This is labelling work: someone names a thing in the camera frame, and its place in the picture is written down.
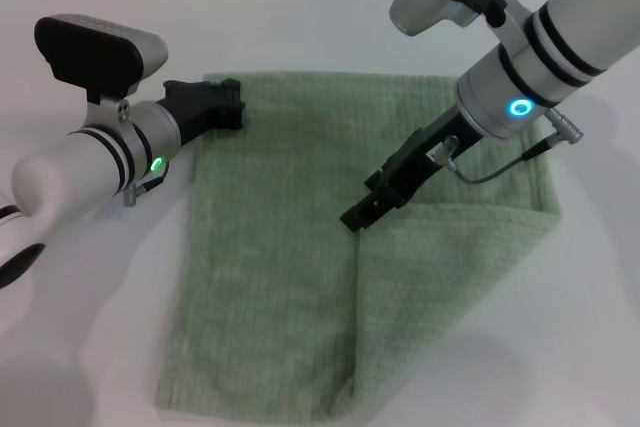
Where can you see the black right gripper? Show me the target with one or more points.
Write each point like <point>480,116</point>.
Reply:
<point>425,162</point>

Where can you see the green terry towel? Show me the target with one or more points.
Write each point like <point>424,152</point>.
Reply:
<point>280,257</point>

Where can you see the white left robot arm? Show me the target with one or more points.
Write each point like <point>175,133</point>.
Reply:
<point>80,172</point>

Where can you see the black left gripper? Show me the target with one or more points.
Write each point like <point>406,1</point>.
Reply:
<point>192,106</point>

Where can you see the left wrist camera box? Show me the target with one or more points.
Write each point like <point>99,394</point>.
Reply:
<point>95,54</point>

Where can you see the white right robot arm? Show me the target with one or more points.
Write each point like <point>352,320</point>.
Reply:
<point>560,32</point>

